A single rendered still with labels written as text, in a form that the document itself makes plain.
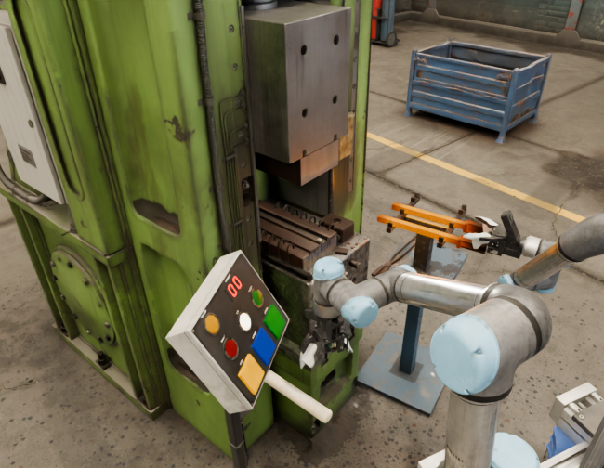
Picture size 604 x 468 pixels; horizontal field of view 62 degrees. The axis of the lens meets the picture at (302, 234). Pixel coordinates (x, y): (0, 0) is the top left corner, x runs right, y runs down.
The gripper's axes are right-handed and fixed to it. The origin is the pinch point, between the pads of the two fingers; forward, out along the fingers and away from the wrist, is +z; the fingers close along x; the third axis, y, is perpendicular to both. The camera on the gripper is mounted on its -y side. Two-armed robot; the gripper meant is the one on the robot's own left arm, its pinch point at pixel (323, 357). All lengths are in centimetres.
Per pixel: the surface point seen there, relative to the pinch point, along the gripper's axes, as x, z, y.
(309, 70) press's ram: 16, -69, -43
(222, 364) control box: -29.6, -15.4, 3.8
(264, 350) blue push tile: -16.5, -7.3, -3.5
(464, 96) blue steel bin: 308, 58, -301
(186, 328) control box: -35.9, -25.9, -1.0
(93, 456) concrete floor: -79, 94, -69
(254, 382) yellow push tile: -22.5, -6.3, 4.7
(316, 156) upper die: 19, -41, -44
